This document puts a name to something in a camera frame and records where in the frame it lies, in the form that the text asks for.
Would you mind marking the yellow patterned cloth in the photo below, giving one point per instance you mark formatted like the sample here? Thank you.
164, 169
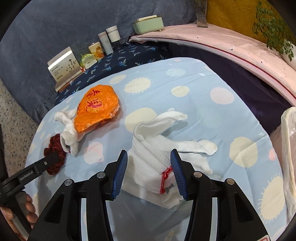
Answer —
231, 14

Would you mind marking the white capped bottle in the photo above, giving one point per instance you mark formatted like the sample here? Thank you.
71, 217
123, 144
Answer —
113, 34

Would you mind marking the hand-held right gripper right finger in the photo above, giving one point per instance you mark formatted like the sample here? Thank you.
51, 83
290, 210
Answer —
177, 171

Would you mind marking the light blue sun-print cloth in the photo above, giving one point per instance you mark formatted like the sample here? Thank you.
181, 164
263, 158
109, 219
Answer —
196, 76

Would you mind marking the white plant pot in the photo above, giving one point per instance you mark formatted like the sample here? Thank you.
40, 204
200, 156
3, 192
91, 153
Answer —
290, 52

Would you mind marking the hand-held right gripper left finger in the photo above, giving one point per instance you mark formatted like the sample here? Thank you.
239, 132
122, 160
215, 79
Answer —
121, 171

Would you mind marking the dark red scrunchie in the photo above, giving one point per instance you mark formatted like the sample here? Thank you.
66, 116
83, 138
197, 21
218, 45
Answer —
53, 143

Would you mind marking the plain white glove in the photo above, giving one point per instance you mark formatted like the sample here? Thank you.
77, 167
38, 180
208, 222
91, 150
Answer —
69, 132

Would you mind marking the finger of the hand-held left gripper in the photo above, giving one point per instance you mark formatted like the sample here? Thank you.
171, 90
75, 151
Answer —
34, 169

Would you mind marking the pink cloth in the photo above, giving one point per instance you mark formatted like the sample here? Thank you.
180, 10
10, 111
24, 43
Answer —
219, 39

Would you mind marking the slim white bottle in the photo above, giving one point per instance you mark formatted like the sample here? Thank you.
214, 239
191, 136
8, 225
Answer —
105, 42

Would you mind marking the orange foil wrapper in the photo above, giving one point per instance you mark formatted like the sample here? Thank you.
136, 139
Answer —
97, 109

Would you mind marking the green tissue box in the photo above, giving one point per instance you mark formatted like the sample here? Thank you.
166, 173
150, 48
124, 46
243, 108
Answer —
148, 24

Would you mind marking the dark purple cloth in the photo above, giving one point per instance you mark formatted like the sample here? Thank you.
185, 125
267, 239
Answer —
249, 92

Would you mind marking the glass vase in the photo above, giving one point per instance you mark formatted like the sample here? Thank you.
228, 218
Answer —
200, 16

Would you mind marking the white plastic bag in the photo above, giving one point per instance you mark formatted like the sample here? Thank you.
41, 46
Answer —
290, 139

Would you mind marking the person's left hand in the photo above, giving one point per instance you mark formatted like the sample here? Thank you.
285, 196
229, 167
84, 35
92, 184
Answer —
29, 204

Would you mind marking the white glove red stitched cuff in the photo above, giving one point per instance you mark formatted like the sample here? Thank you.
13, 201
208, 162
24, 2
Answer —
150, 148

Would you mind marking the green leafy plant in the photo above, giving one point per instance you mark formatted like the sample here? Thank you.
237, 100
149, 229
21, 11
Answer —
270, 25

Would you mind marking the yellow flower-print cup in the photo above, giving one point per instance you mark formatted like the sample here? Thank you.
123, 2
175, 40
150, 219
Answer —
97, 52

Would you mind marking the blue-grey ruffled cloth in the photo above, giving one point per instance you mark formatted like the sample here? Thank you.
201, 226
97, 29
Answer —
57, 27

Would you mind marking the white flower-print box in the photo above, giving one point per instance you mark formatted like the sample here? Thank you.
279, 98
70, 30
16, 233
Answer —
62, 67

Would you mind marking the navy dragonfly-print cloth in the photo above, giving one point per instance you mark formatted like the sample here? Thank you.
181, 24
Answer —
129, 55

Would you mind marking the green and yellow packet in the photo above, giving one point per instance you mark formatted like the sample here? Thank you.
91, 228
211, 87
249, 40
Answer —
89, 61

